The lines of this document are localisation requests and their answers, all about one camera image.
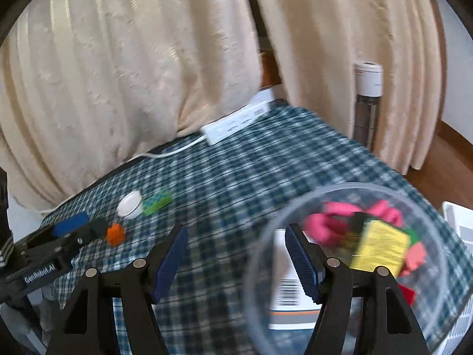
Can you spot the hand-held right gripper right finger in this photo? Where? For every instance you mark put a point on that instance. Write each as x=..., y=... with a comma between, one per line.
x=301, y=262

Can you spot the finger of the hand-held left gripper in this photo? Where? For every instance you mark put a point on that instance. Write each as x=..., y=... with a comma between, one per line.
x=92, y=229
x=70, y=223

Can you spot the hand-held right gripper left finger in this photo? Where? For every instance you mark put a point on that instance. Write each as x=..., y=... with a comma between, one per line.
x=172, y=262

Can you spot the orange building block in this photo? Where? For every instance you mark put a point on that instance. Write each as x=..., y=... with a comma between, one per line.
x=115, y=235

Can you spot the green box with yellow label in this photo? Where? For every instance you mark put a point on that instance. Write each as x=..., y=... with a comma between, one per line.
x=380, y=244

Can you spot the green and pink block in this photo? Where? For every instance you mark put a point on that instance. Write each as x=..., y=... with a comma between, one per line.
x=415, y=257

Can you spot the clear plastic container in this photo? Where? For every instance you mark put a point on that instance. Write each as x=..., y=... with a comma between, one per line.
x=432, y=303

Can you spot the white medicine box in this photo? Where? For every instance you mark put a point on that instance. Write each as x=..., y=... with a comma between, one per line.
x=284, y=292

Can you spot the small white dish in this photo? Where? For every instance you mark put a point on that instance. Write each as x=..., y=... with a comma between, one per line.
x=129, y=203

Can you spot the green studded building plate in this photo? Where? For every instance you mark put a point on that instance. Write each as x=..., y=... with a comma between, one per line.
x=157, y=203

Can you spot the blue plaid blanket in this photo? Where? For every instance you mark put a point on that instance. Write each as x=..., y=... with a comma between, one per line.
x=240, y=177

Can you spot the red building block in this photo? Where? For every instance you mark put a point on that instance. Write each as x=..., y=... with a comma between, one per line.
x=406, y=292

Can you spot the white power strip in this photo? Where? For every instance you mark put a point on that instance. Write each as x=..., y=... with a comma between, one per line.
x=229, y=127

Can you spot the white plastic basket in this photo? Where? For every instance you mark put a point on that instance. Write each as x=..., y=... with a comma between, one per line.
x=462, y=222

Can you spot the wide cream curtain panel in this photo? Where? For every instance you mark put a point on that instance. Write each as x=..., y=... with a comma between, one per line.
x=129, y=63

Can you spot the white tower appliance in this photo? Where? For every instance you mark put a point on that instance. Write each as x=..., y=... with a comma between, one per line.
x=367, y=81

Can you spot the brown wooden board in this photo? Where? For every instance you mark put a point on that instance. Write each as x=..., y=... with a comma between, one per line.
x=271, y=70

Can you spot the narrow cream curtain panel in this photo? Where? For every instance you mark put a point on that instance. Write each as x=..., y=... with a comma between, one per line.
x=351, y=44

